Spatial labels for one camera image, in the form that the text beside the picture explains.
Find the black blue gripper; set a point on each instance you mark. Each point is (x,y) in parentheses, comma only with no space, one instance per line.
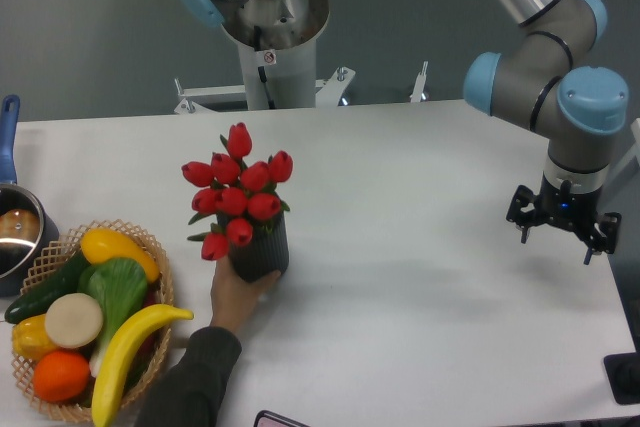
(559,205)

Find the dark grey ribbed vase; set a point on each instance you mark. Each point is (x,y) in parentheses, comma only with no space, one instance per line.
(268,251)

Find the red tulip bouquet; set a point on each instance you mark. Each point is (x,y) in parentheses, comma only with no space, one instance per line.
(242,197)

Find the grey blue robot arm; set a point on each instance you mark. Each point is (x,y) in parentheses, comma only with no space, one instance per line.
(542,87)

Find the dark grey sleeved forearm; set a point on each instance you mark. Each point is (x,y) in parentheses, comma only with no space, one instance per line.
(191,392)

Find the person's hand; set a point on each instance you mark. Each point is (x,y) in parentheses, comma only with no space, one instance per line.
(232,299)

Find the black device at table edge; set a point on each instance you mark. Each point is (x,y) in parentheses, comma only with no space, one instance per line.
(623,375)

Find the smartphone with pink edge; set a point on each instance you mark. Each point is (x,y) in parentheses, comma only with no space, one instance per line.
(267,418)

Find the green bok choy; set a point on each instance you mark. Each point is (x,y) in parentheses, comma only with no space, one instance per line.
(119,286)

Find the yellow squash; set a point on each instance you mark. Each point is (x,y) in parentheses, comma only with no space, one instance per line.
(99,245)

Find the yellow banana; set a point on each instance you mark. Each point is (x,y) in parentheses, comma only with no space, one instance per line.
(109,384)

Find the woven wicker basket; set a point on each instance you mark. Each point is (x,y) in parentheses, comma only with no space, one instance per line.
(150,357)

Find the dark green cucumber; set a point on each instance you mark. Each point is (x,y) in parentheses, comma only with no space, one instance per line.
(39,298)

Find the orange fruit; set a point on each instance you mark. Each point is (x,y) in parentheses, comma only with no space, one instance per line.
(60,375)

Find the yellow bell pepper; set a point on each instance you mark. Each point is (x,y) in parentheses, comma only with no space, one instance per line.
(30,339)

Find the white metal post right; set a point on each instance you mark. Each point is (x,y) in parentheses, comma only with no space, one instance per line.
(420,90)

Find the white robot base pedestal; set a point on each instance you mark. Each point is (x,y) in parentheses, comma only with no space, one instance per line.
(276,43)

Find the white metal frame bracket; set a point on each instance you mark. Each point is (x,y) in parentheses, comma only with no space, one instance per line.
(328,93)

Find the blue handled saucepan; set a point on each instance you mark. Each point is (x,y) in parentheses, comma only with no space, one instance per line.
(26,228)

